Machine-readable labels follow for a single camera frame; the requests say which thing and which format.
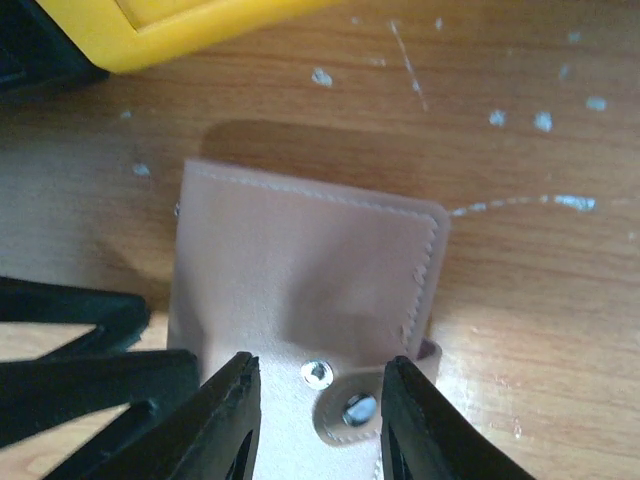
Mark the yellow card bin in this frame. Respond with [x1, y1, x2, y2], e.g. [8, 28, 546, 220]
[38, 0, 330, 74]

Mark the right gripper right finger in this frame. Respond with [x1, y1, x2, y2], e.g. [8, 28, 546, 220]
[381, 356, 532, 480]

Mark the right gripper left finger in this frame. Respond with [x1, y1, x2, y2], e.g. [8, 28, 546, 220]
[46, 352, 261, 479]

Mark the pink leather card holder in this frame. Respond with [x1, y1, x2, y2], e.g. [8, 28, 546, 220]
[168, 160, 450, 479]

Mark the black card bin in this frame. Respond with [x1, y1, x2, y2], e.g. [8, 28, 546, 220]
[1, 1, 109, 104]

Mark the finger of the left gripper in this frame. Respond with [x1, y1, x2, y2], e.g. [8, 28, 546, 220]
[1, 349, 200, 479]
[1, 277, 150, 360]

